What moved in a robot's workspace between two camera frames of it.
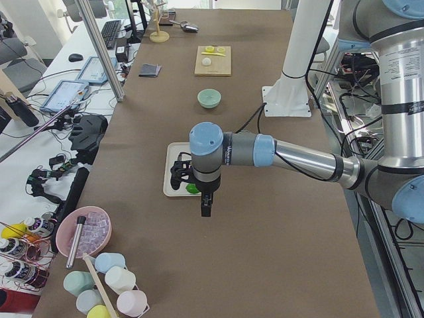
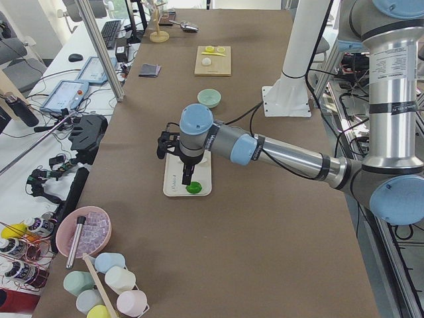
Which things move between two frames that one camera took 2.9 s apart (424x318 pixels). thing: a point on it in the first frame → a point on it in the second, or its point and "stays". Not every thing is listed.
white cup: (119, 279) stays
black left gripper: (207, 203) → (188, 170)
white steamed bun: (206, 61) stays
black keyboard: (110, 32) stays
